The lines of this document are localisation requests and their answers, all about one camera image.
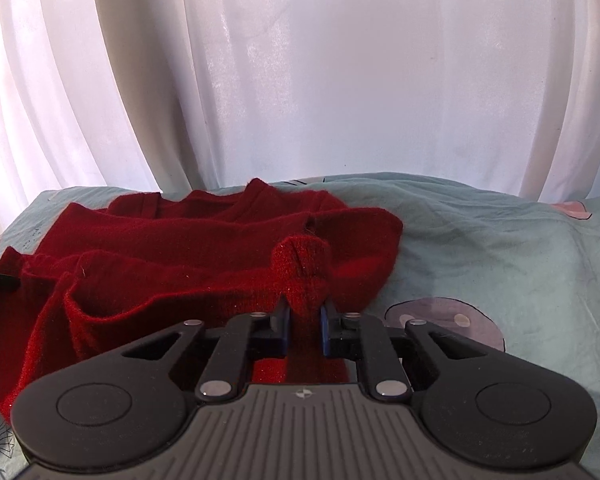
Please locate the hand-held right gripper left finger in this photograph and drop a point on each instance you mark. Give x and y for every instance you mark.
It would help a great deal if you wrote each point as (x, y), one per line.
(281, 331)

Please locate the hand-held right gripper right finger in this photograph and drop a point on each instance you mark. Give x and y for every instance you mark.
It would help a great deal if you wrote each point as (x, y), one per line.
(324, 331)

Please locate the red knit cardigan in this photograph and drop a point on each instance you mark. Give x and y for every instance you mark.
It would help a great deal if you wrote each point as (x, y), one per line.
(155, 260)

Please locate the light blue printed bed sheet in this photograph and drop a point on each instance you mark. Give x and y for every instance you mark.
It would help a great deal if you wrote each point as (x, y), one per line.
(505, 260)

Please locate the white sheer curtain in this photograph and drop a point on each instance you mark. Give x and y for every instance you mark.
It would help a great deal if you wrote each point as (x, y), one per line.
(330, 70)

